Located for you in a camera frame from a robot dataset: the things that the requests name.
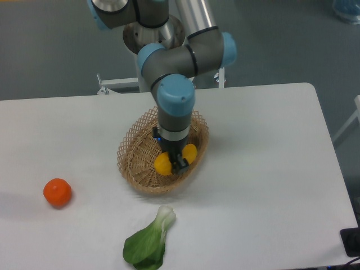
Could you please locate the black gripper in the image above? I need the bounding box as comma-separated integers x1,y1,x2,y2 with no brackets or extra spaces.
152,127,189,174

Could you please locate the yellow mango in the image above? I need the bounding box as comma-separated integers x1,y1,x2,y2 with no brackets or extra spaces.
154,144,197,176

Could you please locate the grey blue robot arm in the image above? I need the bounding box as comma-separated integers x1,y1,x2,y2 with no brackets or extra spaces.
88,1,237,176

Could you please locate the woven wicker basket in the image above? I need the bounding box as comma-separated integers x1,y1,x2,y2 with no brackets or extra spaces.
117,106,209,195

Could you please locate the green bok choy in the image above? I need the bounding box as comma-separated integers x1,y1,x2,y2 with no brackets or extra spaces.
123,205,176,269

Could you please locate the orange tangerine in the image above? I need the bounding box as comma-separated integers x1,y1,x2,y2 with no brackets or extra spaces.
43,178,72,208

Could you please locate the black device at table corner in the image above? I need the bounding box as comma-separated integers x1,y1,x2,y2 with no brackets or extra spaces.
340,227,359,257

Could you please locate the blue object top right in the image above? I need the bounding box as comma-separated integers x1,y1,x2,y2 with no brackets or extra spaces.
332,0,359,25

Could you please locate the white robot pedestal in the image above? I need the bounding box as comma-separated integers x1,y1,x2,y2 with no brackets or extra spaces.
96,14,228,95

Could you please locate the white frame at right edge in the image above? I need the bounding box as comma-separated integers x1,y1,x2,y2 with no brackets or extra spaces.
332,95,359,148

